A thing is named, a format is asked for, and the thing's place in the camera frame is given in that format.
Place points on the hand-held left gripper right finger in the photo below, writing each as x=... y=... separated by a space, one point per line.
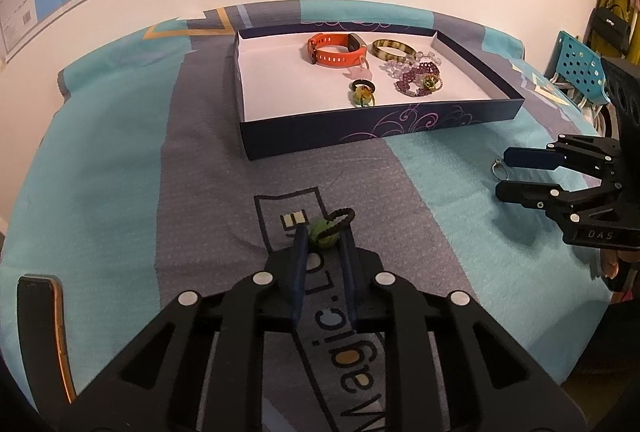
x=350 y=282

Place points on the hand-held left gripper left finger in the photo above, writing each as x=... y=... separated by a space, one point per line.
x=298 y=282

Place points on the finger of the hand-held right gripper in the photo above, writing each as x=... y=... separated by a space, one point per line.
x=522 y=192
x=530 y=158

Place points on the shallow navy cardboard box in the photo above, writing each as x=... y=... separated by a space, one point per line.
x=300 y=92

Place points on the person's right hand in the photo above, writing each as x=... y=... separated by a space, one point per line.
x=611 y=264

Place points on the blue perforated plastic chair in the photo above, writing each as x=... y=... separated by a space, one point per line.
x=580 y=67

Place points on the black handbag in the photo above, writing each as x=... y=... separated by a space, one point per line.
x=610 y=29

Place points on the tortoiseshell bangle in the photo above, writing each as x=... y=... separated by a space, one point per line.
x=385 y=54

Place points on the person's dark clothing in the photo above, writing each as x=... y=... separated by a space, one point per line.
x=610 y=362

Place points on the orange watch band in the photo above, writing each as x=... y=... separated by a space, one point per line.
x=332 y=57

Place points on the black phone with orange edge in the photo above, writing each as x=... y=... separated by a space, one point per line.
x=37 y=327

